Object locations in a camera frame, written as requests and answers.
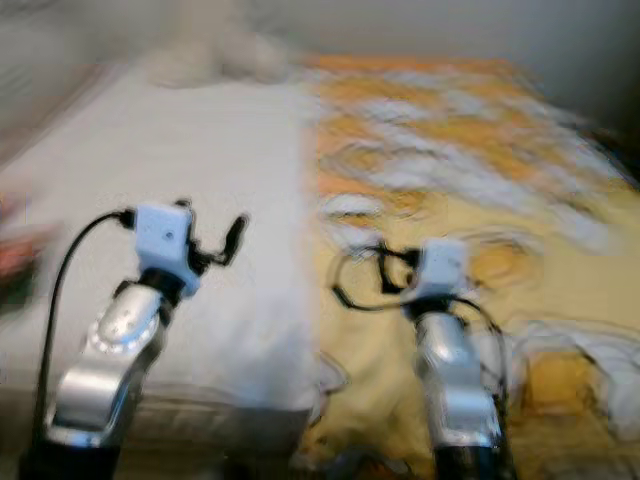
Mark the yellow cartoon egg blanket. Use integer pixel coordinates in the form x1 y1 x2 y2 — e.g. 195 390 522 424
300 55 640 476

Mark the pink plush pillow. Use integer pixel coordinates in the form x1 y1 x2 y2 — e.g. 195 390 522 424
0 195 61 281

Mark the dark green red book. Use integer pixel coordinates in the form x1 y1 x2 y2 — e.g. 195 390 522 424
0 255 41 316

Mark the white quilted mattress pad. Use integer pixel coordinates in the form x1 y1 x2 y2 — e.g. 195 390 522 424
0 60 326 411

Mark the beige upholstered headboard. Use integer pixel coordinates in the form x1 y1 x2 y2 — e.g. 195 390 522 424
0 0 111 161

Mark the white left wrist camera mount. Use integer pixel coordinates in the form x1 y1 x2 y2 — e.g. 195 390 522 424
135 202 196 296

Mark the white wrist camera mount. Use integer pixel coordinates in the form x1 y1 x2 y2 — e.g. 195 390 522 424
400 238 469 301
135 202 196 296

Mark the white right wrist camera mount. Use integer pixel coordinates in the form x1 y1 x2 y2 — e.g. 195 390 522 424
400 238 469 301

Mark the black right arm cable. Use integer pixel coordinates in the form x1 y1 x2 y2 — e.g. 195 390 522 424
331 245 506 421

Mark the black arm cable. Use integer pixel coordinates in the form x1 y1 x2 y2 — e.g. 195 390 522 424
331 245 506 421
37 209 139 451

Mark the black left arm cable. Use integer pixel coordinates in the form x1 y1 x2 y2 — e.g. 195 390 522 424
37 209 139 451

